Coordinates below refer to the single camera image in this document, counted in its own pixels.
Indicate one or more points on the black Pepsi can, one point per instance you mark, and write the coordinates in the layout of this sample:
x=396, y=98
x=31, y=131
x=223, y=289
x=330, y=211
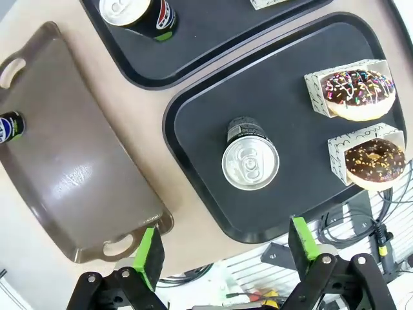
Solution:
x=250, y=161
x=135, y=16
x=13, y=127

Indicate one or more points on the sprinkled chocolate donut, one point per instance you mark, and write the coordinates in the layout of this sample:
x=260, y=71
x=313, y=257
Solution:
x=314, y=87

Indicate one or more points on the large black plastic tray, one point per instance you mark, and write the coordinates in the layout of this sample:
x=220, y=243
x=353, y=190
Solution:
x=290, y=181

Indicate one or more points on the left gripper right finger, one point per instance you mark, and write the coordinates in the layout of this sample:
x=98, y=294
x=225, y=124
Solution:
x=303, y=245

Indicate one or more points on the chocolate donut colourful sprinkles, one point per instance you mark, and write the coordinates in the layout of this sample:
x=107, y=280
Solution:
x=358, y=93

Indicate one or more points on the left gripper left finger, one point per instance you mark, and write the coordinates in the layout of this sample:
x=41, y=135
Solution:
x=151, y=258

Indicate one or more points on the white slotted base plate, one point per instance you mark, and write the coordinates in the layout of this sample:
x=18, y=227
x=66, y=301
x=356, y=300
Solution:
x=251, y=274

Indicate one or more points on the black metal bracket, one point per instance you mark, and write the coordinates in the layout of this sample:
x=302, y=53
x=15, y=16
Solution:
x=274, y=255

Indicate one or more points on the chocolate donut yellow crumbs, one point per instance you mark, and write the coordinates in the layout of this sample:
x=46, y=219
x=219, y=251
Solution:
x=374, y=161

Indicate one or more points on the white printed paper donut box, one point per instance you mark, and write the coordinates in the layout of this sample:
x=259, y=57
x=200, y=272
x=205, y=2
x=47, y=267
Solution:
x=267, y=4

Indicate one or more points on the small black plastic tray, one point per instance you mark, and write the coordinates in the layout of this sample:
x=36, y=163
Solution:
x=206, y=38

